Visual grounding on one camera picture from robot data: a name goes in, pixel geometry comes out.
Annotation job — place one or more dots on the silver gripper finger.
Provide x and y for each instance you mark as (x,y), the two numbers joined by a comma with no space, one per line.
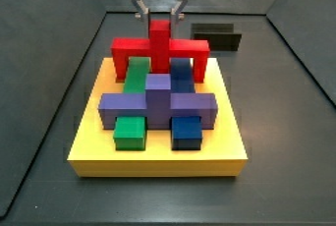
(141,13)
(176,16)

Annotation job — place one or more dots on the red cross-shaped block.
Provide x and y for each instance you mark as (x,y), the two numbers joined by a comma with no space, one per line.
(160,47)

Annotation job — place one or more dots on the yellow base board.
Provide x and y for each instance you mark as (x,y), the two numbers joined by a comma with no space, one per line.
(95,158)

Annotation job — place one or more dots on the purple cross-shaped block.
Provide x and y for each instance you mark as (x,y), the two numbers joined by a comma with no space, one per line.
(157,104)

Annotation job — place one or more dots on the blue long block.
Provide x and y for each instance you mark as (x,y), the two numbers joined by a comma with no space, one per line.
(185,128)

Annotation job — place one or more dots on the green long block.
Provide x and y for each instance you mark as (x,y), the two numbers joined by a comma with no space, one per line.
(129,131)

